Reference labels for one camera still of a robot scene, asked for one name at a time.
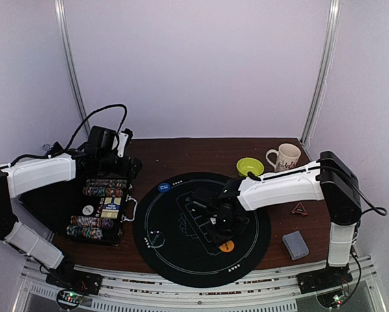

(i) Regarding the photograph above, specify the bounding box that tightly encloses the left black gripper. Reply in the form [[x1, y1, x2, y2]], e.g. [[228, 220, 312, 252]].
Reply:
[[97, 152, 142, 179]]

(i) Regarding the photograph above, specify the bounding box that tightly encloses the orange big blind button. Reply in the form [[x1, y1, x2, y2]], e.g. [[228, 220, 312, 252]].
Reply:
[[219, 240, 234, 253]]

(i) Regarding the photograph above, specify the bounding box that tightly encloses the blue small blind button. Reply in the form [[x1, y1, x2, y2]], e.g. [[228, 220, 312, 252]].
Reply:
[[158, 183, 171, 193]]

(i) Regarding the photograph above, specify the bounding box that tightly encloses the clear acrylic dealer puck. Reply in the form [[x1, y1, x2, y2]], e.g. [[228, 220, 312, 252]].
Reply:
[[147, 230, 166, 249]]

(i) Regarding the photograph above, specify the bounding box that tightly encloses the poker chip row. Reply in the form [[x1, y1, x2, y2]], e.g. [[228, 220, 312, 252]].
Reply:
[[70, 216, 114, 229], [85, 179, 127, 189], [66, 225, 103, 240], [82, 187, 125, 198]]

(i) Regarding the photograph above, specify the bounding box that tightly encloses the red black triangle button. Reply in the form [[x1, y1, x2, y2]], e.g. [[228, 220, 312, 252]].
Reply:
[[291, 202, 308, 216]]

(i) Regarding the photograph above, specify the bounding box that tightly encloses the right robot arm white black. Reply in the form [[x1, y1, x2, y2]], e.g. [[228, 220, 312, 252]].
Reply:
[[188, 151, 388, 287]]

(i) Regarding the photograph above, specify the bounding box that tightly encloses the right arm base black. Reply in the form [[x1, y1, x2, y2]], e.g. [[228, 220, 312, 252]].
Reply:
[[296, 264, 353, 294]]

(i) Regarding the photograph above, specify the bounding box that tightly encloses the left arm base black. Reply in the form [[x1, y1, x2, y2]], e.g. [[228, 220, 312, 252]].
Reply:
[[45, 256, 103, 295]]

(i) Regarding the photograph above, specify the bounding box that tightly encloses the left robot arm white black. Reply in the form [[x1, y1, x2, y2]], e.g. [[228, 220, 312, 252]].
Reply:
[[0, 126, 142, 289]]

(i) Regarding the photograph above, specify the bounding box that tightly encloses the black round poker mat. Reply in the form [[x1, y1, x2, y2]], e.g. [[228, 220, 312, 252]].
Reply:
[[133, 172, 271, 288]]

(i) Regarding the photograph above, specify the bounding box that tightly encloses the boxed playing card deck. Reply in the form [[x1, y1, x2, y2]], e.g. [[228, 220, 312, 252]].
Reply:
[[95, 197, 121, 219]]

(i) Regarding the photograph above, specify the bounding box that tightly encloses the black poker chip case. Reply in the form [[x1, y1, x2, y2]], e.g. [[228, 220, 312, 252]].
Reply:
[[18, 142, 138, 247]]

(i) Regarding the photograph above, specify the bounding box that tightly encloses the white dealer button in case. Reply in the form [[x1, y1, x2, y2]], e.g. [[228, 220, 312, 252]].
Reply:
[[82, 205, 94, 216]]

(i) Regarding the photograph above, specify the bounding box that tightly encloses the grey playing card deck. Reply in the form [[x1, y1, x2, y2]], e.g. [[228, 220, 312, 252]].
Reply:
[[282, 231, 309, 261]]

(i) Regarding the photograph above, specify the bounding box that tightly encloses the green bowl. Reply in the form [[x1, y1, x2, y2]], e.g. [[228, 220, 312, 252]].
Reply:
[[236, 157, 264, 177]]

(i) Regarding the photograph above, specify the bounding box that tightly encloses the white orange bowl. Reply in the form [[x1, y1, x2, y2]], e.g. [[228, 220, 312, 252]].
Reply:
[[260, 172, 278, 180]]

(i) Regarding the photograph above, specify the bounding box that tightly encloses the white decorated mug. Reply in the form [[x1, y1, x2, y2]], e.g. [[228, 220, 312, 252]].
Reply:
[[266, 143, 301, 173]]

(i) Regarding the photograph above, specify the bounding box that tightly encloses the right circuit board with LEDs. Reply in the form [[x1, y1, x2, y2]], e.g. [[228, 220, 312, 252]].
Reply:
[[317, 290, 347, 310]]

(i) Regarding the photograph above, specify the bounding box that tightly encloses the circuit board with leds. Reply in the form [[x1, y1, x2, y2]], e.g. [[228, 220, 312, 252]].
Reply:
[[56, 289, 84, 309], [317, 290, 347, 310]]

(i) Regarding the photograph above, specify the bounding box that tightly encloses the left circuit board with LEDs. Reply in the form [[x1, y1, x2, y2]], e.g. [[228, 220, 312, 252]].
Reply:
[[56, 289, 84, 309]]

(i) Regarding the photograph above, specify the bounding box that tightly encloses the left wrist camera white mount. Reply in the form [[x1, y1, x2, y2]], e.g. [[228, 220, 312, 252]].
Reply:
[[117, 128, 133, 158]]

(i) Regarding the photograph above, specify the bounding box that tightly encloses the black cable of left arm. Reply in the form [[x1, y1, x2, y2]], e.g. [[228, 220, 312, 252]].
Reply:
[[5, 103, 128, 166]]

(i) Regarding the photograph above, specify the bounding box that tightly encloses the front aluminium rail frame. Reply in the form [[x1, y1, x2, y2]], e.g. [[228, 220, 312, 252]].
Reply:
[[10, 256, 388, 312]]

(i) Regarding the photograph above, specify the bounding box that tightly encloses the right aluminium frame post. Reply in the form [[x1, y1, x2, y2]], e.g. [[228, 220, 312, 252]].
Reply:
[[301, 0, 341, 148]]

